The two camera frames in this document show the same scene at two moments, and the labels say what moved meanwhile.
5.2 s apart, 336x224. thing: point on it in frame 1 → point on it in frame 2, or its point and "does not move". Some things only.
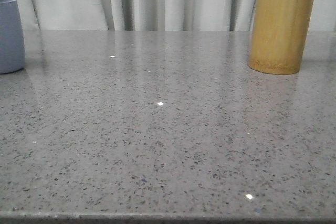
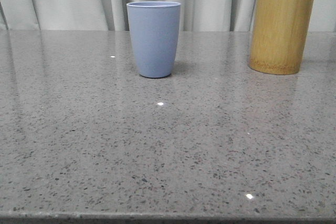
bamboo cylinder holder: (282, 19) does not move
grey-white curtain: (155, 1) does not move
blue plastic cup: (12, 42) → (156, 25)
